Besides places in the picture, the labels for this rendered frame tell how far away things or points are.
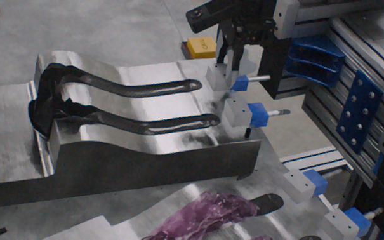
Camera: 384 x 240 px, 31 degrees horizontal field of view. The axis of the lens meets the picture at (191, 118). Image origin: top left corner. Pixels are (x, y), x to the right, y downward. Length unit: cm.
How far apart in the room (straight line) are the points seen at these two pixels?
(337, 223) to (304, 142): 154
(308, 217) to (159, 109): 35
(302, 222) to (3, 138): 54
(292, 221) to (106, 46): 65
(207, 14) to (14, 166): 44
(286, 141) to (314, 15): 119
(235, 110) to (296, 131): 147
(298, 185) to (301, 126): 156
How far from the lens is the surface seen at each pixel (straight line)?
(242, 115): 128
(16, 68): 153
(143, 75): 139
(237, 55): 130
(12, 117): 132
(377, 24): 161
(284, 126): 275
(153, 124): 128
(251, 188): 124
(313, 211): 123
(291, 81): 165
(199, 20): 127
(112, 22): 170
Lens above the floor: 172
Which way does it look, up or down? 40 degrees down
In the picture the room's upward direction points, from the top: 10 degrees clockwise
